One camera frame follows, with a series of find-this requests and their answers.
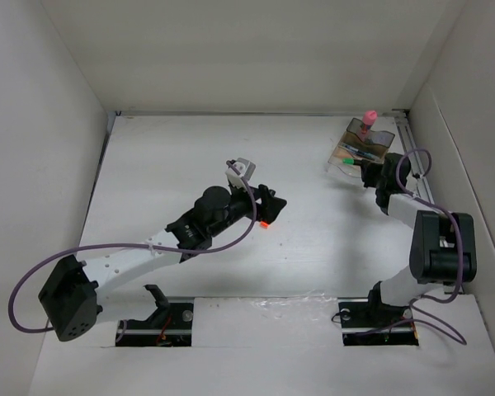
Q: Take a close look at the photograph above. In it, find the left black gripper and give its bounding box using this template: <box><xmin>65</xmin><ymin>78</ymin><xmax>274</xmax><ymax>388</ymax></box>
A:
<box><xmin>208</xmin><ymin>180</ymin><xmax>284</xmax><ymax>238</ymax></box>

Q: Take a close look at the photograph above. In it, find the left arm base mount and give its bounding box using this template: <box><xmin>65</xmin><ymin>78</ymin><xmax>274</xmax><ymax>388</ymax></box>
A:
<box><xmin>115</xmin><ymin>285</ymin><xmax>195</xmax><ymax>347</ymax></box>

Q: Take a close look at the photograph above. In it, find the green cap black highlighter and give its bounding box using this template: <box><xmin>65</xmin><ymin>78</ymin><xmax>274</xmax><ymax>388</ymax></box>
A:
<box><xmin>342</xmin><ymin>158</ymin><xmax>361</xmax><ymax>166</ymax></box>

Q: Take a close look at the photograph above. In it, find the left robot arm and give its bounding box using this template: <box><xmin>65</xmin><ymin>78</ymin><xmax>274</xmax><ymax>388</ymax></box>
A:
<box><xmin>38</xmin><ymin>184</ymin><xmax>287</xmax><ymax>342</ymax></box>

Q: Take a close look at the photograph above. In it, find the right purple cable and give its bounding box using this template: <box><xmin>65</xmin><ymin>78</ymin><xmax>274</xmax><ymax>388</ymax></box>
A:
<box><xmin>332</xmin><ymin>148</ymin><xmax>467</xmax><ymax>346</ymax></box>

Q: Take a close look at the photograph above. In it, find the purple cable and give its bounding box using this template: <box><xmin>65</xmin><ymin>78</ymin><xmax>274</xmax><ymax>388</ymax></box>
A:
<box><xmin>7</xmin><ymin>161</ymin><xmax>258</xmax><ymax>334</ymax></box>
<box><xmin>332</xmin><ymin>148</ymin><xmax>467</xmax><ymax>346</ymax></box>

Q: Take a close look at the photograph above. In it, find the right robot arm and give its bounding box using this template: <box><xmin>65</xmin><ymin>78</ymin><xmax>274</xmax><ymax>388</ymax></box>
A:
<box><xmin>355</xmin><ymin>153</ymin><xmax>477</xmax><ymax>325</ymax></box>

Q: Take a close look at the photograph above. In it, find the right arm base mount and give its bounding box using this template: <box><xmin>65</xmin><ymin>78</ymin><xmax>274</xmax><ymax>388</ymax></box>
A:
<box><xmin>331</xmin><ymin>298</ymin><xmax>419</xmax><ymax>347</ymax></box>

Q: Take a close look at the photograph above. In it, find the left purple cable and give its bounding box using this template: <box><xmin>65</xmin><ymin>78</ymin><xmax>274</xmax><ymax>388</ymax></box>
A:
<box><xmin>7</xmin><ymin>161</ymin><xmax>258</xmax><ymax>334</ymax></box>

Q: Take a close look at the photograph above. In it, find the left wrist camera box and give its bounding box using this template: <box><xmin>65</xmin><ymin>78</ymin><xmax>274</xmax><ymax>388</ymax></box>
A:
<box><xmin>225</xmin><ymin>158</ymin><xmax>257</xmax><ymax>186</ymax></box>

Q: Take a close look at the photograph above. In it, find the pink capped marker tube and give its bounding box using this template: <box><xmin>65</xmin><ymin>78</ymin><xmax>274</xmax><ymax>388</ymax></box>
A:
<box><xmin>359</xmin><ymin>110</ymin><xmax>378</xmax><ymax>139</ymax></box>

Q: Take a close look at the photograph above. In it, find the aluminium rail right side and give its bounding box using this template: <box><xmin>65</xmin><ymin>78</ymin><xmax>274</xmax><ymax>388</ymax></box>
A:
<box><xmin>392</xmin><ymin>109</ymin><xmax>457</xmax><ymax>273</ymax></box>

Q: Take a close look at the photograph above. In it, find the tiered clear desk organizer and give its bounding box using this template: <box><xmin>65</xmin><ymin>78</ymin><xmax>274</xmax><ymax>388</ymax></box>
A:
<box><xmin>325</xmin><ymin>114</ymin><xmax>395</xmax><ymax>186</ymax></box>

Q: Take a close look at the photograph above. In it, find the blue gel pen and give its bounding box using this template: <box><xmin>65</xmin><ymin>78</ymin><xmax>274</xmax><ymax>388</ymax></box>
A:
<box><xmin>343</xmin><ymin>145</ymin><xmax>376</xmax><ymax>160</ymax></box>

